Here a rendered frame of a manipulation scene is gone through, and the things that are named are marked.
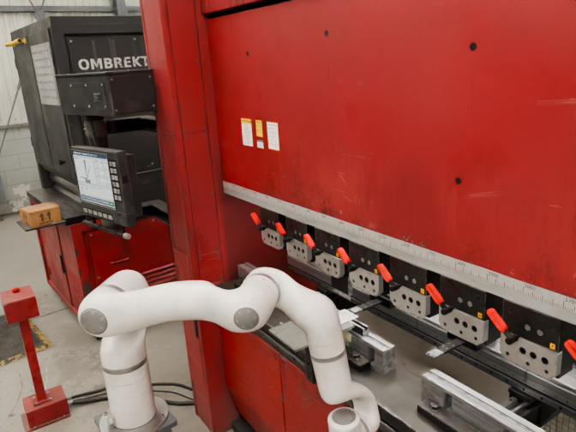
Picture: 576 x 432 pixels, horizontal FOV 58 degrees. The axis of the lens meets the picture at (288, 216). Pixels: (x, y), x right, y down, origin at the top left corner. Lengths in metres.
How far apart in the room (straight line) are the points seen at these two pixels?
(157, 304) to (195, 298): 0.10
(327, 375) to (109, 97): 1.64
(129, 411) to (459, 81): 1.21
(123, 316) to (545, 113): 1.08
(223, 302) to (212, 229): 1.38
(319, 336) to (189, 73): 1.53
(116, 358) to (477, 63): 1.16
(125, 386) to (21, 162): 7.29
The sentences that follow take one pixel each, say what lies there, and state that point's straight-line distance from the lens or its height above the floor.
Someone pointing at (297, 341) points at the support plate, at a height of 1.00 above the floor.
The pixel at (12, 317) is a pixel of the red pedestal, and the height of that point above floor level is 0.72.
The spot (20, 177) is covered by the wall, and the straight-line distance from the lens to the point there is 8.66.
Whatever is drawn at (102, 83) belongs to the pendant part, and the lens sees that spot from 2.51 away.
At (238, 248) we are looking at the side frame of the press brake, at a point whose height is 1.04.
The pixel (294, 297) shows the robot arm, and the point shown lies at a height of 1.40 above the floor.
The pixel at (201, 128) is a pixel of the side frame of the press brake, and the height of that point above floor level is 1.67.
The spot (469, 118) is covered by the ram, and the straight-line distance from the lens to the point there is 1.37.
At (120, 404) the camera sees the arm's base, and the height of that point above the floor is 1.09.
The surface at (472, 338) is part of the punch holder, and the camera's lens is 1.54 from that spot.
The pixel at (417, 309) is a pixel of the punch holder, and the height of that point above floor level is 1.20.
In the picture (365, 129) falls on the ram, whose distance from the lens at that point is 1.64.
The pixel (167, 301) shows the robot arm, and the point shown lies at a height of 1.40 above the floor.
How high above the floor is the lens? 1.95
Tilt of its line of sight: 17 degrees down
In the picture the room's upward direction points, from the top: 4 degrees counter-clockwise
